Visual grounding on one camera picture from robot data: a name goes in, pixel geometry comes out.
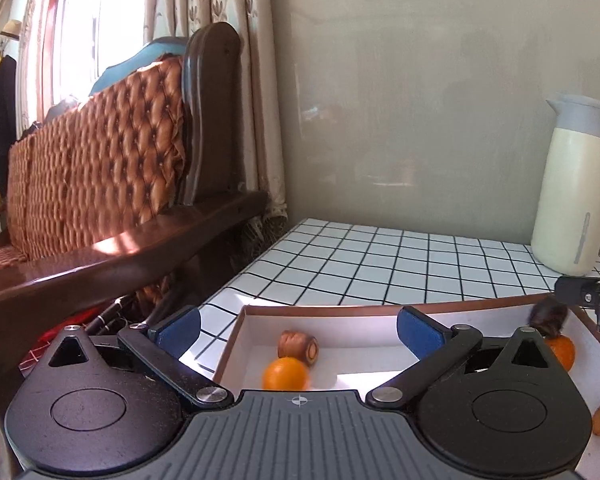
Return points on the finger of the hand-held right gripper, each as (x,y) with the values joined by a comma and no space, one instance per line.
(580,289)

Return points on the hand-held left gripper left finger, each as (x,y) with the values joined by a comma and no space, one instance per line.
(180,332)

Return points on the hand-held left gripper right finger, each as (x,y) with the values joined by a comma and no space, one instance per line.
(420,332)

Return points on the dark water chestnut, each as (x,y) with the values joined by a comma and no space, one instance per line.
(547,317)

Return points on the white cardboard tray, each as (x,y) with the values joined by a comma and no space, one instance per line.
(360,330)

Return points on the small orange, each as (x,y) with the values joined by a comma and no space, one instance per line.
(561,352)
(285,375)

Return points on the brown roll cake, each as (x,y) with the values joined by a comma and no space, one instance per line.
(297,347)

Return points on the black rods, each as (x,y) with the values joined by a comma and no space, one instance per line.
(120,312)

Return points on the white checked tablecloth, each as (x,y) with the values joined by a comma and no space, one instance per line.
(380,265)

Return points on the cream thermos jug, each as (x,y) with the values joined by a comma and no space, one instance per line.
(570,185)

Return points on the red net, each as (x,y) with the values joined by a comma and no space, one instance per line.
(40,345)

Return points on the orange tufted cushion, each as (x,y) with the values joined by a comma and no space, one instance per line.
(105,160)

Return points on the dark wooden bench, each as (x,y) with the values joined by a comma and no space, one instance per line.
(210,110)

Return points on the blue cloth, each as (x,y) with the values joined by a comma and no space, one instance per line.
(130,62)

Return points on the straw hat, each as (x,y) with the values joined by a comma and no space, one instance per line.
(9,30)

